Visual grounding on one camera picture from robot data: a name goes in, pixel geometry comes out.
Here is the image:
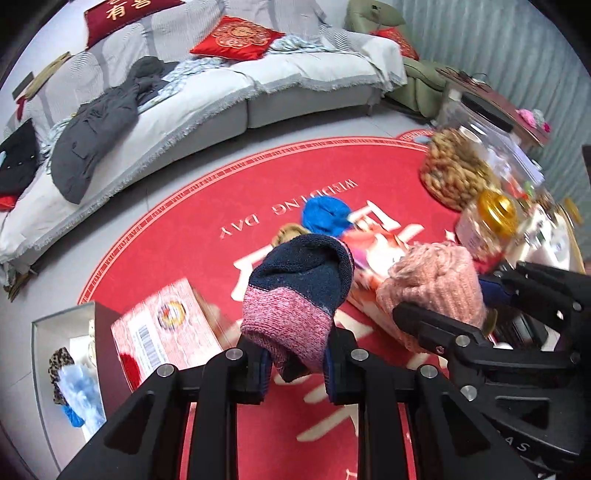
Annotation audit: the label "grey striped sofa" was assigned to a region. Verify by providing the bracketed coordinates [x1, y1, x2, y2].
[0, 0, 410, 278]

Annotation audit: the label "gold lid jar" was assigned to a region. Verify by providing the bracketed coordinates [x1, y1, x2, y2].
[455, 190, 523, 265]

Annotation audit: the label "black garment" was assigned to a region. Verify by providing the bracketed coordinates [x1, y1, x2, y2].
[0, 119, 45, 198]

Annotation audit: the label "green armchair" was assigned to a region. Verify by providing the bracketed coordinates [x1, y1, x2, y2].
[346, 0, 463, 117]

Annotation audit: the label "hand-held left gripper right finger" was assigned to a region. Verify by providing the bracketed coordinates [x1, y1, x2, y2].
[323, 325, 541, 480]

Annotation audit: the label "grey storage box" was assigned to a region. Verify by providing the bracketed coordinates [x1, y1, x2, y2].
[31, 300, 136, 456]

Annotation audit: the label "beige garment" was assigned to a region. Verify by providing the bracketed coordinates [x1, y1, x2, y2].
[22, 51, 73, 101]

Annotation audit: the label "clear jar black lid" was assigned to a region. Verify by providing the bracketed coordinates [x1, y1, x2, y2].
[438, 88, 516, 140]

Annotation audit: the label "peach knitted sock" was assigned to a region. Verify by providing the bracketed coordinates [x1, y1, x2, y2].
[375, 242, 489, 354]

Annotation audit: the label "striped grey blue cloth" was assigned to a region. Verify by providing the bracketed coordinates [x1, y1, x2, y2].
[265, 33, 336, 56]

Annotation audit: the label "leopard print scrunchie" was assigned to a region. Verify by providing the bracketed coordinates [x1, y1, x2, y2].
[47, 347, 76, 407]

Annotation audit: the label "dark grey jacket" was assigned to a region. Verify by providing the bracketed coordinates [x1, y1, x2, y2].
[50, 56, 179, 206]

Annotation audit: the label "pink flower bunch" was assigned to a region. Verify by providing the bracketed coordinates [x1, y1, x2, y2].
[515, 107, 553, 133]

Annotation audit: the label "white green tissue pack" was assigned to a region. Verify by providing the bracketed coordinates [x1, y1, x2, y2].
[517, 203, 583, 274]

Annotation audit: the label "grey pleated curtain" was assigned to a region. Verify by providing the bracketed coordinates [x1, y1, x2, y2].
[397, 0, 591, 155]

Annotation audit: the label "red white patterned cushion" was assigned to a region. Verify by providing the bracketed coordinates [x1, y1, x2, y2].
[369, 27, 422, 62]

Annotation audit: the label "wooden side table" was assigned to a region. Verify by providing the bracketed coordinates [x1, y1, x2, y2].
[436, 67, 553, 149]

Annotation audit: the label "dark red cushion gold characters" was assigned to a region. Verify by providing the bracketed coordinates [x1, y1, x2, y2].
[84, 0, 186, 51]

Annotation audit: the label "pink and navy sock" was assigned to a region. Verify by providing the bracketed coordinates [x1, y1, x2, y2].
[240, 233, 356, 384]

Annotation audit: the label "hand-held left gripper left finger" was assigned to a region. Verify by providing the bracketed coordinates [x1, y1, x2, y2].
[58, 333, 274, 480]

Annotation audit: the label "light blue fluffy cloth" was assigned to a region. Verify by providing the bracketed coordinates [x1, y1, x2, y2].
[59, 364, 107, 428]

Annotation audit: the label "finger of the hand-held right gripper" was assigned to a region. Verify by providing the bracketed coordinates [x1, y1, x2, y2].
[392, 300, 583, 403]
[479, 260, 591, 325]

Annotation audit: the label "red cushion gold pattern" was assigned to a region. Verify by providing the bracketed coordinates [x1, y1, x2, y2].
[189, 15, 287, 63]

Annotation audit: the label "red round mat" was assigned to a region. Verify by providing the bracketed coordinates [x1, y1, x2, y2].
[76, 136, 509, 480]

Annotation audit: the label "brown slippers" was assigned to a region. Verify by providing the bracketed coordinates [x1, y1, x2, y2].
[4, 267, 38, 302]

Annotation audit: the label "clear jar of peanuts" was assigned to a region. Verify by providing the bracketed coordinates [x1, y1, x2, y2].
[419, 127, 502, 213]

